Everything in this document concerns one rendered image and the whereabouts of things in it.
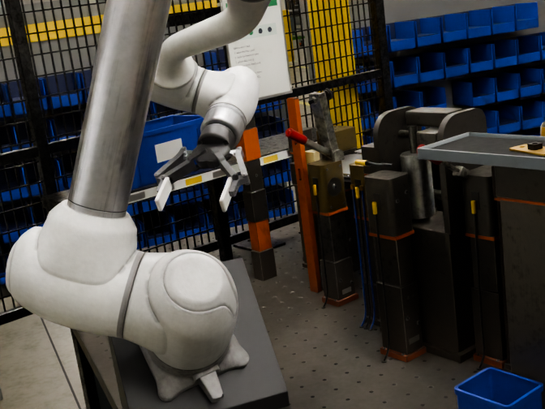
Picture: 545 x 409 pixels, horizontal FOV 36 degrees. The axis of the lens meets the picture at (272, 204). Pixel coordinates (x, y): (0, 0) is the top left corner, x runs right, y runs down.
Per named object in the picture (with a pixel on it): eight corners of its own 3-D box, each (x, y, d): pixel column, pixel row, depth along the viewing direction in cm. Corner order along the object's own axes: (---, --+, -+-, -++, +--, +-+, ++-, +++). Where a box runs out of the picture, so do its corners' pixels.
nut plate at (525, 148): (564, 151, 127) (564, 144, 127) (544, 156, 126) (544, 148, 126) (526, 145, 135) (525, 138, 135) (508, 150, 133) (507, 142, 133)
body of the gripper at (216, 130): (242, 149, 179) (230, 178, 173) (205, 149, 182) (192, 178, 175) (233, 122, 174) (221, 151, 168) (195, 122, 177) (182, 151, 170)
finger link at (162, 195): (168, 176, 169) (165, 176, 169) (157, 200, 164) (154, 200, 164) (173, 187, 171) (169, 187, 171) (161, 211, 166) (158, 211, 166)
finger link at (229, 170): (214, 163, 175) (220, 160, 175) (238, 191, 167) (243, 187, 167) (209, 148, 172) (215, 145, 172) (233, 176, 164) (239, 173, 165)
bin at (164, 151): (218, 163, 224) (211, 115, 221) (125, 191, 203) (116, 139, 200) (179, 160, 235) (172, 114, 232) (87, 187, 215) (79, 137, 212)
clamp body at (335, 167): (360, 299, 206) (344, 159, 197) (331, 312, 200) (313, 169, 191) (341, 294, 211) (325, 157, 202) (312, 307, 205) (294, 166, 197)
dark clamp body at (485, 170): (530, 355, 165) (520, 165, 156) (494, 377, 158) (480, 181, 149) (499, 346, 171) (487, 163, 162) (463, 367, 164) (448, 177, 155)
